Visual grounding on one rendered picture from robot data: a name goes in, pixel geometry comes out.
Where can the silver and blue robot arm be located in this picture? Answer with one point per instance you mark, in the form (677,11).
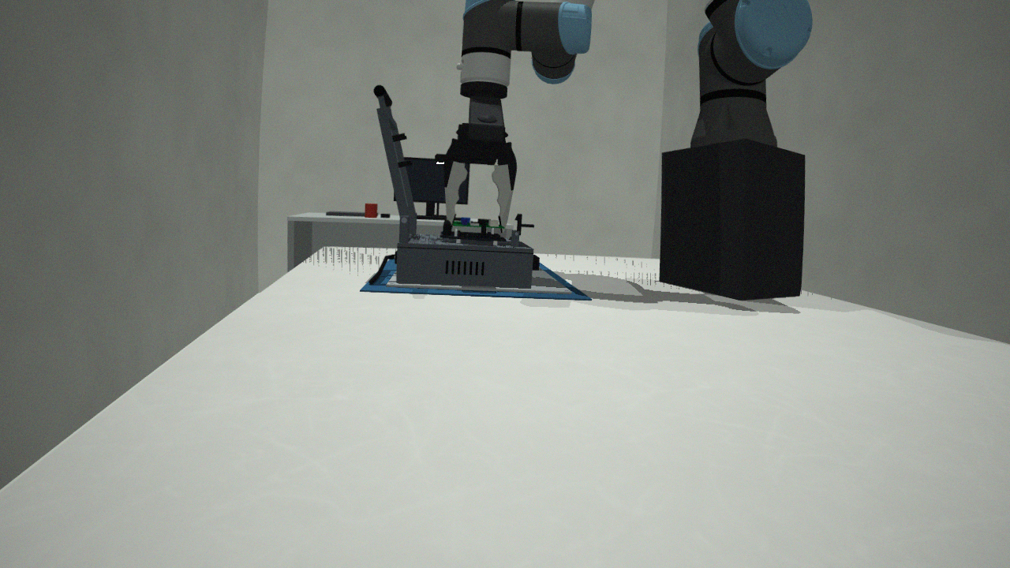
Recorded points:
(755,38)

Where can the green circuit board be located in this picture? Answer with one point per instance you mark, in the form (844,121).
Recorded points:
(490,224)

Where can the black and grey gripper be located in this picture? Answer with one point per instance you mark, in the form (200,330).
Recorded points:
(473,150)

